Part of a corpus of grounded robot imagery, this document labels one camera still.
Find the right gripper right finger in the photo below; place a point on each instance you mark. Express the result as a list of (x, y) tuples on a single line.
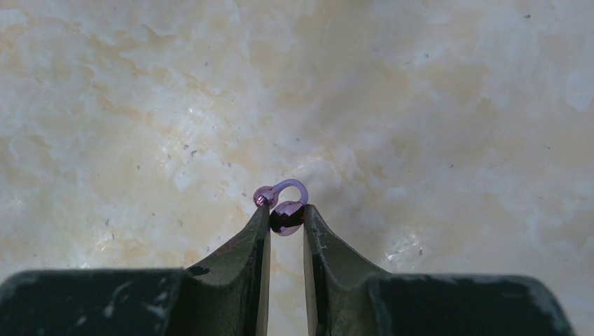
[(347, 294)]

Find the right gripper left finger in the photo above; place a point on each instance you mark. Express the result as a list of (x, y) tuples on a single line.
[(225, 293)]

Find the purple earbud pair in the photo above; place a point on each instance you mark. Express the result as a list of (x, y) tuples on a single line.
[(286, 217)]

